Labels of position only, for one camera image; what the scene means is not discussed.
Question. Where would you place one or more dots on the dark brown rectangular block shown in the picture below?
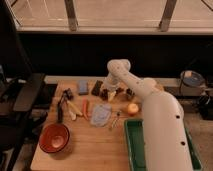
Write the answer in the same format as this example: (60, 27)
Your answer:
(96, 89)

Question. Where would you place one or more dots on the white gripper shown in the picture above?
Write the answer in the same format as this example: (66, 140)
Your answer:
(111, 84)

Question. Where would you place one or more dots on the small metal spoon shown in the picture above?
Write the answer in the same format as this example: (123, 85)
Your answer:
(115, 121)

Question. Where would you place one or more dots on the blue sponge block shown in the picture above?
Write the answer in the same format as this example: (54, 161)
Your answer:
(82, 87)

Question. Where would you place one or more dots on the red yellow apple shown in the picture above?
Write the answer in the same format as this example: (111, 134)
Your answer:
(132, 109)

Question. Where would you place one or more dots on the light blue cloth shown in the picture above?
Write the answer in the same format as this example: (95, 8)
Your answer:
(100, 115)

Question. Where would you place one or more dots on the small black toy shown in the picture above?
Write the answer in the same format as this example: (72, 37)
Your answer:
(68, 94)

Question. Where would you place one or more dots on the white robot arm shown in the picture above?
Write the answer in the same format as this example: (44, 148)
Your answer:
(166, 147)

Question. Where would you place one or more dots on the green plastic tray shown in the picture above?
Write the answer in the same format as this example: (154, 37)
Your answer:
(135, 146)

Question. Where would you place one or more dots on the orange carrot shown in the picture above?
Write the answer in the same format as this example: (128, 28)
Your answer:
(85, 109)

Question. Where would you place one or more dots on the black office chair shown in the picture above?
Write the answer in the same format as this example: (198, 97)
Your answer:
(20, 87)

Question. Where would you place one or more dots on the red frying pan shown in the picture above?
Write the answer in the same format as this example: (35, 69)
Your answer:
(55, 137)

